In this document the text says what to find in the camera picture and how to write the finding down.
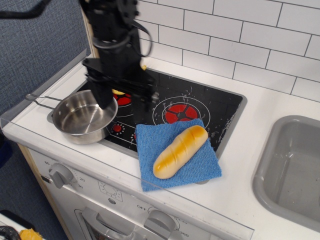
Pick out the grey left oven knob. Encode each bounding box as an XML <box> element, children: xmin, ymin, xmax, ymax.
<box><xmin>48</xmin><ymin>163</ymin><xmax>74</xmax><ymax>189</ymax></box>

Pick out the black sleeved cable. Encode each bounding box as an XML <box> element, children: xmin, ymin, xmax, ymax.
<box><xmin>0</xmin><ymin>0</ymin><xmax>48</xmax><ymax>20</ymax></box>

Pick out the wooden post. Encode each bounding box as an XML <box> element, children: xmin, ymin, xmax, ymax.
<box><xmin>79</xmin><ymin>0</ymin><xmax>99</xmax><ymax>58</ymax></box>

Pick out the grey right oven knob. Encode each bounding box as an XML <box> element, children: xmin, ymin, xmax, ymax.
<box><xmin>143</xmin><ymin>210</ymin><xmax>176</xmax><ymax>240</ymax></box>

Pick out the grey sink basin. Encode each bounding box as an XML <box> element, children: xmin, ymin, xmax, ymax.
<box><xmin>252</xmin><ymin>115</ymin><xmax>320</xmax><ymax>232</ymax></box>

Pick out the blue cloth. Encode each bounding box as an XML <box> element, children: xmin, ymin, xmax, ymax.
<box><xmin>135</xmin><ymin>119</ymin><xmax>222</xmax><ymax>192</ymax></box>

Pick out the white toy oven front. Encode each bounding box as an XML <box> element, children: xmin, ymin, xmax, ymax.
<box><xmin>30</xmin><ymin>150</ymin><xmax>218</xmax><ymax>240</ymax></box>

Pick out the yellow dish brush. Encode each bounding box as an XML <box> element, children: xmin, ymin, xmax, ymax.
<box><xmin>112</xmin><ymin>64</ymin><xmax>147</xmax><ymax>95</ymax></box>

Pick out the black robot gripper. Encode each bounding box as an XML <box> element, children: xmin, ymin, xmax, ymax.
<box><xmin>82</xmin><ymin>47</ymin><xmax>158</xmax><ymax>113</ymax></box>

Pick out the grey oven knob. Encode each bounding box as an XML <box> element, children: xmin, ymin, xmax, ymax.
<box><xmin>48</xmin><ymin>163</ymin><xmax>74</xmax><ymax>189</ymax></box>
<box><xmin>143</xmin><ymin>210</ymin><xmax>176</xmax><ymax>240</ymax></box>

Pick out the yellow black object bottom left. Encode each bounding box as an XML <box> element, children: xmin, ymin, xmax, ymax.
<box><xmin>0</xmin><ymin>225</ymin><xmax>43</xmax><ymax>240</ymax></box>

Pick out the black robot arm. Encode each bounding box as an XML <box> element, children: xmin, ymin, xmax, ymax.
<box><xmin>79</xmin><ymin>0</ymin><xmax>159</xmax><ymax>109</ymax></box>

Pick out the toy bread loaf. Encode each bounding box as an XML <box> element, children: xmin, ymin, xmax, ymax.
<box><xmin>153</xmin><ymin>125</ymin><xmax>208</xmax><ymax>180</ymax></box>

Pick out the stainless steel pot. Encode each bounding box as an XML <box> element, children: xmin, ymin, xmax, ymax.
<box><xmin>24</xmin><ymin>89</ymin><xmax>118</xmax><ymax>145</ymax></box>

